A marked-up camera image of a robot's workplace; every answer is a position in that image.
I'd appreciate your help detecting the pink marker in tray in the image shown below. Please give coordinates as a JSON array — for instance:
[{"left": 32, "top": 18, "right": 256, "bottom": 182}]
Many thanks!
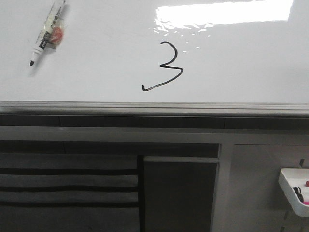
[{"left": 304, "top": 181, "right": 309, "bottom": 205}]

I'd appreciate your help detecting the white whiteboard with metal frame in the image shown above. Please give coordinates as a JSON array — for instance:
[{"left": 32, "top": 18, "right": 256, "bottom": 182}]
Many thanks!
[{"left": 0, "top": 0, "right": 309, "bottom": 117}]

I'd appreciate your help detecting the grey cabinet with drawers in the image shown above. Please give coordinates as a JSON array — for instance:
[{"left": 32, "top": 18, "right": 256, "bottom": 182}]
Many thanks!
[{"left": 0, "top": 115, "right": 309, "bottom": 232}]

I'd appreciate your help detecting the white wall-mounted tray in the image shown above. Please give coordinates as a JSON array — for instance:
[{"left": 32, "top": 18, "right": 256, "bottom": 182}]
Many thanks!
[{"left": 278, "top": 168, "right": 309, "bottom": 218}]

